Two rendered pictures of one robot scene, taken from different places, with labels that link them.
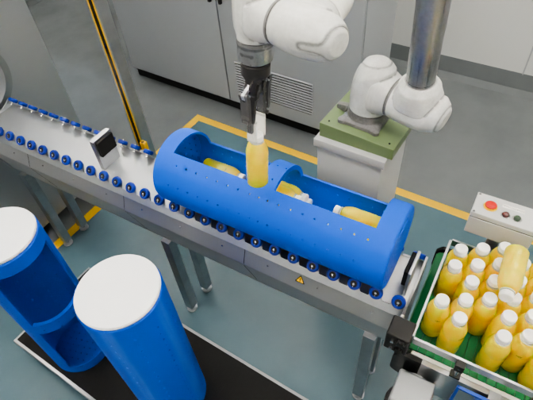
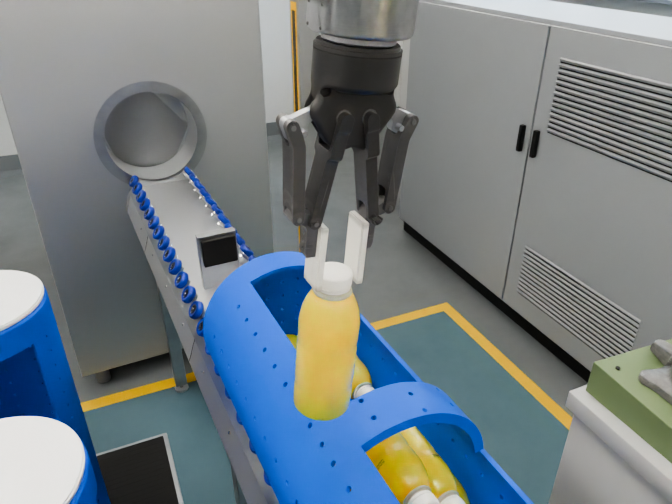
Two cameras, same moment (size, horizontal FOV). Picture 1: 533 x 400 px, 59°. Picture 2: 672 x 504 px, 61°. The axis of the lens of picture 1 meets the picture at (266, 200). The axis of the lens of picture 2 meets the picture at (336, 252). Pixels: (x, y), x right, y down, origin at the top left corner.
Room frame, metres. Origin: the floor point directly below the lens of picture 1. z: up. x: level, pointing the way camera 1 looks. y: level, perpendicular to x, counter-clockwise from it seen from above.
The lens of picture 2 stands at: (0.60, -0.23, 1.75)
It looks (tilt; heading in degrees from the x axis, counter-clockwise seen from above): 29 degrees down; 29
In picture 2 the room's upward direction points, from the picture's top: straight up
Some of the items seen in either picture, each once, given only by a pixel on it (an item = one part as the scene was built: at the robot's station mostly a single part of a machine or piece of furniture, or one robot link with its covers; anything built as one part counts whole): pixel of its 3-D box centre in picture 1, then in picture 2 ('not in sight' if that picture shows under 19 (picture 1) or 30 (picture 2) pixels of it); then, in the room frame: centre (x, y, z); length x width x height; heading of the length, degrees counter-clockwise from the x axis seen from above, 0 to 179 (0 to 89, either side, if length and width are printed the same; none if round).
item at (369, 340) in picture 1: (363, 367); not in sight; (0.80, -0.34, 0.31); 0.06 x 0.06 x 0.63; 56
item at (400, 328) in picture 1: (400, 335); not in sight; (0.63, -0.36, 0.95); 0.10 x 0.07 x 0.10; 146
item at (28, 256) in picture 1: (47, 299); (28, 443); (1.11, 0.98, 0.59); 0.28 x 0.28 x 0.88
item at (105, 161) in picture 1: (106, 149); (219, 259); (1.57, 0.66, 1.00); 0.10 x 0.04 x 0.15; 146
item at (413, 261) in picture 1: (409, 272); not in sight; (0.82, -0.44, 0.99); 0.10 x 0.02 x 0.12; 146
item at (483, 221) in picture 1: (501, 221); not in sight; (0.94, -0.77, 1.05); 0.20 x 0.10 x 0.10; 56
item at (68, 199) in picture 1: (66, 194); not in sight; (2.02, 1.20, 0.31); 0.06 x 0.06 x 0.63; 56
